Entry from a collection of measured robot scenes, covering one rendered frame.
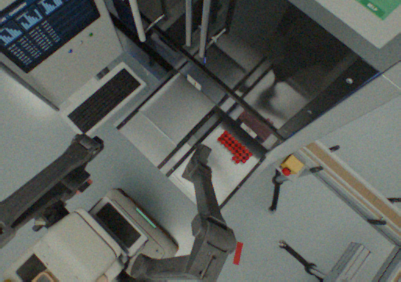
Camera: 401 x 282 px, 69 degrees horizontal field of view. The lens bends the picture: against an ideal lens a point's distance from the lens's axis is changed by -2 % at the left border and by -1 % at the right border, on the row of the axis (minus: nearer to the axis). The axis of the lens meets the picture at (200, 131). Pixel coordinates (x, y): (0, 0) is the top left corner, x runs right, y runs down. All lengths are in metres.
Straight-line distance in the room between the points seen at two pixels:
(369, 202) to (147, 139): 1.08
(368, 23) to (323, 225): 2.07
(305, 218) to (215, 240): 1.79
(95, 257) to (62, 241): 0.11
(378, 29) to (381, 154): 2.28
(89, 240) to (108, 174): 1.43
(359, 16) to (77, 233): 0.91
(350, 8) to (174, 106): 1.08
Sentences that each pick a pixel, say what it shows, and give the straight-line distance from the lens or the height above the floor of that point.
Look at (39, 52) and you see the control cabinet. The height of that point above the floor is 1.23.
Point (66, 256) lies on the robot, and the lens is 0.99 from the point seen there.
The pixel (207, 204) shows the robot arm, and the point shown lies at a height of 1.48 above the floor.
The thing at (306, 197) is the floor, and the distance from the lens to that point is 2.49.
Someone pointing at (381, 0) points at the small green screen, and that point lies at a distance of 0.57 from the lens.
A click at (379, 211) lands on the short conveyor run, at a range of 1.60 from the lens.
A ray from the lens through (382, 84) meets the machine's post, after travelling 0.70.
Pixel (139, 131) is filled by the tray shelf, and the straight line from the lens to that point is 1.49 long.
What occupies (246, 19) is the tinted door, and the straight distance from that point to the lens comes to 0.83.
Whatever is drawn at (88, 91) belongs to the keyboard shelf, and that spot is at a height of 0.80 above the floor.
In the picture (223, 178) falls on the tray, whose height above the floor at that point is 0.88.
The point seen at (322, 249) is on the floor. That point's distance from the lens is 2.54.
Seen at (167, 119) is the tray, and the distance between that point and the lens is 1.49.
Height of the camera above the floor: 2.31
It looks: 75 degrees down
